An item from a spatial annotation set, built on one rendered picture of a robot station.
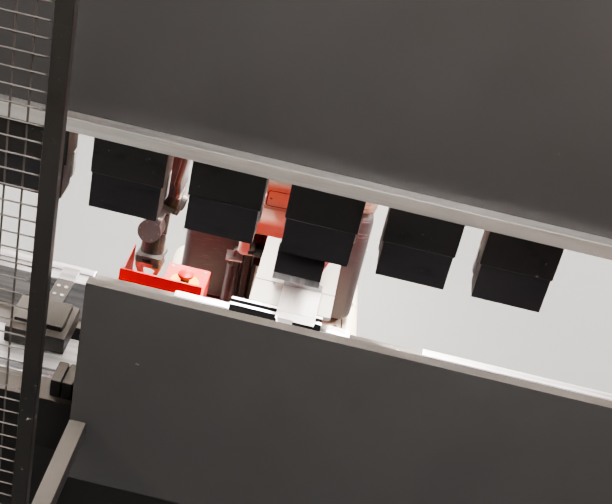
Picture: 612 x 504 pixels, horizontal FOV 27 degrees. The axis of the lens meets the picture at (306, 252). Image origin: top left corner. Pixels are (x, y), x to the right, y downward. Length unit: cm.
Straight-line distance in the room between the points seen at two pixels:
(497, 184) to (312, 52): 40
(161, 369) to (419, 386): 44
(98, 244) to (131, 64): 240
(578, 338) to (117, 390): 277
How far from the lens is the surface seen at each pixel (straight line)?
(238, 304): 268
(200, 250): 378
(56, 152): 168
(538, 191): 224
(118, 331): 213
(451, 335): 450
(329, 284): 280
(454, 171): 222
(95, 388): 222
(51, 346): 250
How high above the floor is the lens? 257
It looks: 33 degrees down
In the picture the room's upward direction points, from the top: 13 degrees clockwise
